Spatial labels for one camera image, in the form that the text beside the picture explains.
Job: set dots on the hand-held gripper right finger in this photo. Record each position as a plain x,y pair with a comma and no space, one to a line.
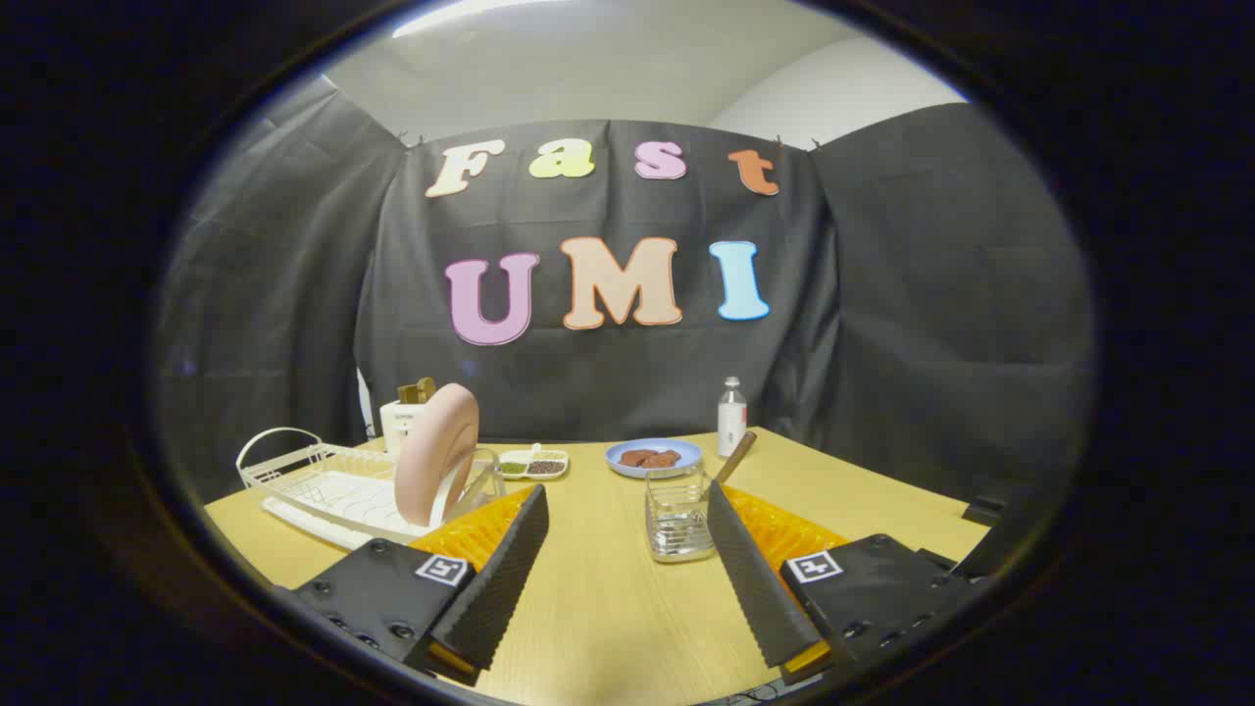
755,588

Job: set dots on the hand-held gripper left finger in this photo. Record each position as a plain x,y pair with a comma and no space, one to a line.
495,579

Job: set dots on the pink plate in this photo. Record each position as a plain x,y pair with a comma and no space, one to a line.
436,453

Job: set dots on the white divided condiment dish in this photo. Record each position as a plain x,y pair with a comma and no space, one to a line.
534,464

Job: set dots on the blue plate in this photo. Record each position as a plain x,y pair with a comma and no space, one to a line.
686,453

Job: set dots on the brown meat slices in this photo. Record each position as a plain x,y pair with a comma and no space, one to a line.
649,458

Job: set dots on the clear bottle with white label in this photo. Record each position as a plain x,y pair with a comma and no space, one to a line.
731,420

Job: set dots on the white toaster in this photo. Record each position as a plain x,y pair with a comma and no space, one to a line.
400,424

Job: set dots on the toast slices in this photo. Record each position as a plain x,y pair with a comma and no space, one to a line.
417,390

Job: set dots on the black object at table edge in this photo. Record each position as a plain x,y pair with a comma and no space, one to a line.
983,510

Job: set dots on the black backdrop cloth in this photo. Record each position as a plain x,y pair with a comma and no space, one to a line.
608,294

